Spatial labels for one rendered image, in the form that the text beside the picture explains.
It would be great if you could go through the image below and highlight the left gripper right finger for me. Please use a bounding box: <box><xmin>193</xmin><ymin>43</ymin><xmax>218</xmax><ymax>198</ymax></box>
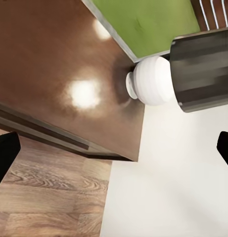
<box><xmin>217</xmin><ymin>131</ymin><xmax>228</xmax><ymax>165</ymax></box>

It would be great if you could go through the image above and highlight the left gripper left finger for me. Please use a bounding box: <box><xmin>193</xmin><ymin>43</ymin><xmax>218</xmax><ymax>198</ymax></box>
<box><xmin>0</xmin><ymin>131</ymin><xmax>21</xmax><ymax>183</ymax></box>

